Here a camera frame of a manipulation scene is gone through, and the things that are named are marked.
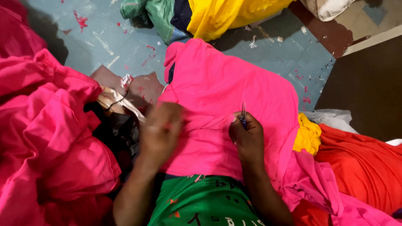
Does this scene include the person's right hand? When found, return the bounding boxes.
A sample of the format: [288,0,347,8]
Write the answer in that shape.
[228,111,266,165]

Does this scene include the person's left hand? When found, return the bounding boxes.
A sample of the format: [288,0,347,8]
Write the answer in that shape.
[138,102,186,168]

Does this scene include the small metal thread snips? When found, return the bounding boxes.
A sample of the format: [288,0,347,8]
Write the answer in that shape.
[240,100,247,130]

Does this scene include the bright pink garment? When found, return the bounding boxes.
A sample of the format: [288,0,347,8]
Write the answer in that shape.
[158,38,299,190]

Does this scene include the beige cloth bag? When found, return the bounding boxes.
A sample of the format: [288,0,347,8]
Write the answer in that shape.
[97,86,147,123]

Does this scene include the black cloth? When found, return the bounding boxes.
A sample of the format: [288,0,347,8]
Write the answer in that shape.
[84,100,140,176]

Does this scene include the small yellow garment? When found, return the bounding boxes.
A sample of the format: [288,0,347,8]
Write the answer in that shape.
[293,113,322,156]

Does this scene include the green printed shirt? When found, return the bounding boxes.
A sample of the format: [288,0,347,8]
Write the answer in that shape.
[148,173,265,226]

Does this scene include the crumpled pink garment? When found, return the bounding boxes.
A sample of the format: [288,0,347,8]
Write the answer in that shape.
[276,150,402,226]

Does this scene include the white plastic bag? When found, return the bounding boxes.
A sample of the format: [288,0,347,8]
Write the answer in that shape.
[302,109,359,134]

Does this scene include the green shiny cloth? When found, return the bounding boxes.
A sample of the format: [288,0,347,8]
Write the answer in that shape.
[120,0,189,45]

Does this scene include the dark navy cloth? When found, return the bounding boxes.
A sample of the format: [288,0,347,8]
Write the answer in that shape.
[170,0,193,32]

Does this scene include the yellow cloth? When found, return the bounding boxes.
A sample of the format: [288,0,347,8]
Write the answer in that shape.
[187,0,296,43]

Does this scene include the heap of magenta garments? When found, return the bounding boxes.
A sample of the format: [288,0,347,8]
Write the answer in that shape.
[0,0,122,226]

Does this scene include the red orange garment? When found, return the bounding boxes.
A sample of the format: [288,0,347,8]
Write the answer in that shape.
[291,124,402,226]

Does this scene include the white sack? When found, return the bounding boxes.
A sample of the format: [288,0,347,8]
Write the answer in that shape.
[299,0,357,22]

